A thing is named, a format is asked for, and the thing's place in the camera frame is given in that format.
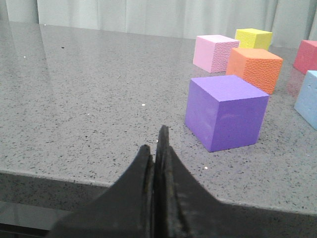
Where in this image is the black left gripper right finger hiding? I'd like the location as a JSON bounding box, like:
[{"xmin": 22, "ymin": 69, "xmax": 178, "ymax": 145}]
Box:
[{"xmin": 154, "ymin": 125, "xmax": 317, "ymax": 238}]

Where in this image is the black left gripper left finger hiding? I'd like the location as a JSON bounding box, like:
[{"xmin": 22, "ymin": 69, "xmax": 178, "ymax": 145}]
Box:
[{"xmin": 47, "ymin": 145, "xmax": 154, "ymax": 238}]

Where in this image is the light blue foam cube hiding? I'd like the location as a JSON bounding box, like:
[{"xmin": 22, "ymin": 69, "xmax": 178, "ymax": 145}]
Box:
[{"xmin": 294, "ymin": 70, "xmax": 317, "ymax": 129}]

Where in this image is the purple foam cube left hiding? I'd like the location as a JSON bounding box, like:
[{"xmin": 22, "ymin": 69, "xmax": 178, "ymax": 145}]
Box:
[{"xmin": 185, "ymin": 75, "xmax": 269, "ymax": 152}]

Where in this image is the pink foam cube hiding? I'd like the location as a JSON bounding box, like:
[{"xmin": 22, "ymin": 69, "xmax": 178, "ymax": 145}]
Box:
[{"xmin": 193, "ymin": 35, "xmax": 240, "ymax": 73}]

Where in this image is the orange foam cube left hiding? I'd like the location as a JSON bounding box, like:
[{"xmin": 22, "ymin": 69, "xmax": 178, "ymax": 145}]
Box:
[{"xmin": 226, "ymin": 48, "xmax": 283, "ymax": 95}]

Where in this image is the yellow foam cube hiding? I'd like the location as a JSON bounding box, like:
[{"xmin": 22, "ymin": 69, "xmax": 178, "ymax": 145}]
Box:
[{"xmin": 235, "ymin": 28, "xmax": 272, "ymax": 50}]

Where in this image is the red foam cube centre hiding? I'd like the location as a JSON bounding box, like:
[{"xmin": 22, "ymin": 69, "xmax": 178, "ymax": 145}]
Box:
[{"xmin": 293, "ymin": 40, "xmax": 317, "ymax": 74}]

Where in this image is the white curtain backdrop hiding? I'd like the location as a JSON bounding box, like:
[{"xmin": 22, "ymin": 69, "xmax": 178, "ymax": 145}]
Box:
[{"xmin": 0, "ymin": 0, "xmax": 317, "ymax": 48}]

